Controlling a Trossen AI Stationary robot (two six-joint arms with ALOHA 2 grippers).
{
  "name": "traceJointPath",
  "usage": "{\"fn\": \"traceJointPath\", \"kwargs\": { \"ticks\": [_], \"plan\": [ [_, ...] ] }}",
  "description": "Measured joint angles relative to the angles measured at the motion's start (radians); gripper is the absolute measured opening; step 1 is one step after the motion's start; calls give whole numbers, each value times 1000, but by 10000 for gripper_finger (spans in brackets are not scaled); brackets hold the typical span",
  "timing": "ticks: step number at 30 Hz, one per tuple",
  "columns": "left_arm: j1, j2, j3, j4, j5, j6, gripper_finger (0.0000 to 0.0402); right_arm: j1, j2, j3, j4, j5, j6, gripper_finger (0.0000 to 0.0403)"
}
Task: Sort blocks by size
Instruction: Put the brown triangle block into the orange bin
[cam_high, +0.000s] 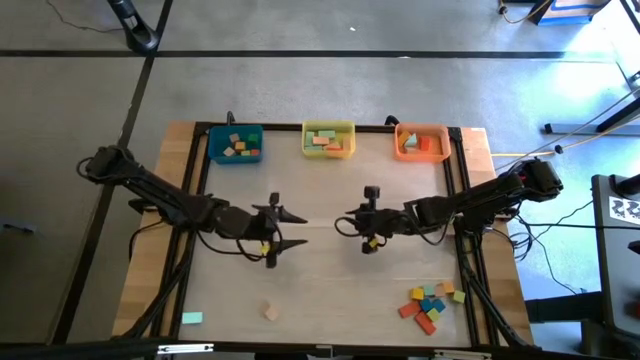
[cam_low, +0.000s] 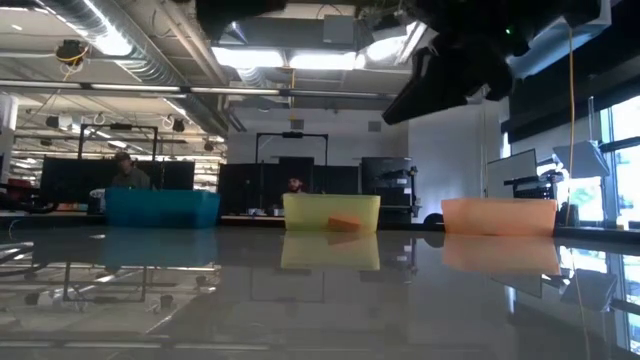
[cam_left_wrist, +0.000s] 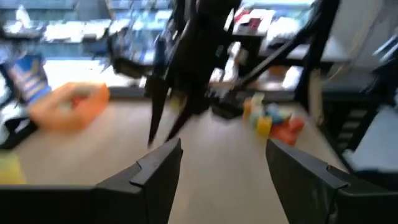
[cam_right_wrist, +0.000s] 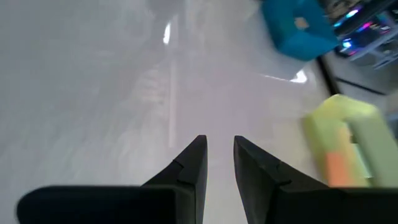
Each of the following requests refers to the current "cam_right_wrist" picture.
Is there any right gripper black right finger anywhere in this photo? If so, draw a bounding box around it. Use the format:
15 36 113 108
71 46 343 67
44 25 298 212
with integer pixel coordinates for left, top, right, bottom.
233 135 398 224

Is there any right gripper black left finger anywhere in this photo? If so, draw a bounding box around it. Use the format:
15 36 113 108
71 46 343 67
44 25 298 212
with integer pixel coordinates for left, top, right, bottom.
17 134 208 224

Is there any red-orange medium wooden block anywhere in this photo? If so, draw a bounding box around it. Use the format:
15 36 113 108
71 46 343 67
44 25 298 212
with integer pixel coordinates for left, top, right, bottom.
324 151 351 188

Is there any tan small wooden cube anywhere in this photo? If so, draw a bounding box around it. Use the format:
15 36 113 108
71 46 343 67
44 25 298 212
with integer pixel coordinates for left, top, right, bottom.
293 17 311 31

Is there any yellow plastic bin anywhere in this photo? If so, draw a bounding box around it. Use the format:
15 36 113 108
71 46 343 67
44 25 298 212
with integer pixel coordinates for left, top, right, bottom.
302 93 398 189

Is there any blue plastic bin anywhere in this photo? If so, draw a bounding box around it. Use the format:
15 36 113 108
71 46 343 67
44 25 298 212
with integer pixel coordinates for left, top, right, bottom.
260 0 340 62

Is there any computer with coloured lights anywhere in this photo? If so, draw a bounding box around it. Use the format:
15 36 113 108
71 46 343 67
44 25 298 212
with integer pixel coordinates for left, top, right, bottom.
329 0 398 68

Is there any black aluminium table frame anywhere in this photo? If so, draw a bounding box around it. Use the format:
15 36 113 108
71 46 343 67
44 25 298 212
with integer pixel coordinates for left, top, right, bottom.
315 57 341 96

